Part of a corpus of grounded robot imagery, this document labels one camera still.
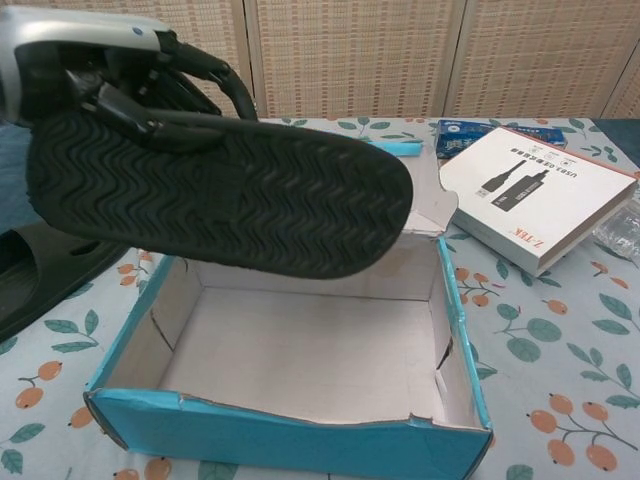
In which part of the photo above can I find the blue printed long box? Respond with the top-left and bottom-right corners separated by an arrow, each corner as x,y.
433,118 -> 569,161

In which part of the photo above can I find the clear plastic water bottle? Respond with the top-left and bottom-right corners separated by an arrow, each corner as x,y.
592,199 -> 640,257

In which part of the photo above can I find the bamboo folding screen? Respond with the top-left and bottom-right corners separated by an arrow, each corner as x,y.
0,0 -> 640,121

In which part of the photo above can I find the floral leaf print tablecloth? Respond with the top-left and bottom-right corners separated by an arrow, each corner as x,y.
0,115 -> 640,480

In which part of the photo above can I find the blue cardboard shoe box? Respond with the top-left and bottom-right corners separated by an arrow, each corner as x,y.
82,139 -> 496,474

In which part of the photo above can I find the black rubber slipper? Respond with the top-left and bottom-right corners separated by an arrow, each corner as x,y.
0,219 -> 129,344
24,104 -> 415,280

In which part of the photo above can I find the white flat product box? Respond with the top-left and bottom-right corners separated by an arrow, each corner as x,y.
438,124 -> 640,277

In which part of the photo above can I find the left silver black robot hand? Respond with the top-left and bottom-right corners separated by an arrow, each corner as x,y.
0,8 -> 260,152

